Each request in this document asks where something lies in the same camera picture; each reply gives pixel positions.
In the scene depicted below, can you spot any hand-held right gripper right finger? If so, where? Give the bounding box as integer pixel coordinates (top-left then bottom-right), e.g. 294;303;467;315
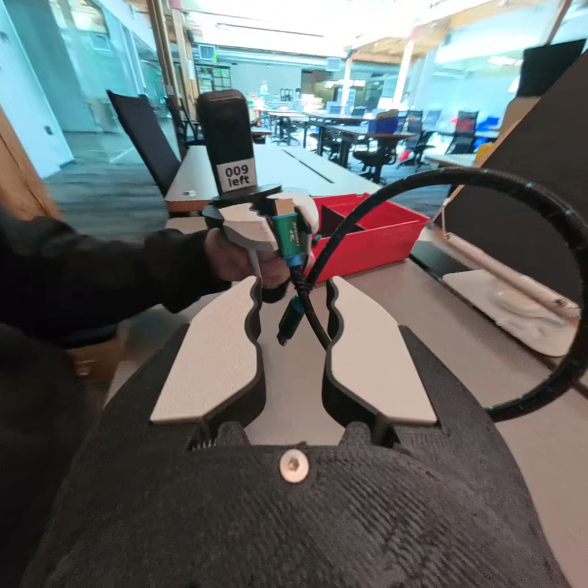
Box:
322;276;438;428

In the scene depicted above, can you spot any black wood-edged divider panel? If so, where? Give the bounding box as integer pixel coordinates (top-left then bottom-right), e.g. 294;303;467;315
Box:
448;39;588;304

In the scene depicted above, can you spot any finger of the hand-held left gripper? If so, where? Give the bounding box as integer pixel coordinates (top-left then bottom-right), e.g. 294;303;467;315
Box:
220;203;279;252
280;192;321;265

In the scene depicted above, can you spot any person's left forearm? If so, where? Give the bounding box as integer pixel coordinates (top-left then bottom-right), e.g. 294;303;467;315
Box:
0;207;230;350

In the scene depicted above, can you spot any person in black clothing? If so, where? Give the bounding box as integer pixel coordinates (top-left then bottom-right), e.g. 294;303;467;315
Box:
0;322;106;588

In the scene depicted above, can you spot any black swivel office chair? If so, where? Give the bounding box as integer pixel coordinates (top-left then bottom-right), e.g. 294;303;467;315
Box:
353;117;405;184

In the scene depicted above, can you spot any black mesh office chair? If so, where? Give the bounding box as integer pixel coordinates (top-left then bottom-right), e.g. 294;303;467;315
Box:
107;89;182;198

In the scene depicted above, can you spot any red plastic bin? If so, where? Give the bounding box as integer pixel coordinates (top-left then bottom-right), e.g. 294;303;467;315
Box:
310;193;430;283

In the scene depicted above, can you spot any person's left hand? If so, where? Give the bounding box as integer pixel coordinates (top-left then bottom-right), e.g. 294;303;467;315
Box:
204;227;295;288

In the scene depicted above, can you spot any dark wooden table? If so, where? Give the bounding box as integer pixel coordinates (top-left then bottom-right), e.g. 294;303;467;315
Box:
308;112;416;168

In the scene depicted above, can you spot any beige long desk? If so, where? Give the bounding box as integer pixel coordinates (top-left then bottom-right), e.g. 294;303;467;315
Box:
165;145;382;214

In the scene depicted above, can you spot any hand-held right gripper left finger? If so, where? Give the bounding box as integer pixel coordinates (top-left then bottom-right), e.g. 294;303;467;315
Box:
150;276;267;425

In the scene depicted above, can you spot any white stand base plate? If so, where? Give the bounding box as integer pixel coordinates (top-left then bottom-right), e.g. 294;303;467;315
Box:
443;269;579;356

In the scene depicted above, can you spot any braided cable with green plugs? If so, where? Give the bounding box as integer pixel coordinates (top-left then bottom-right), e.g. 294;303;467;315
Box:
269;167;588;423

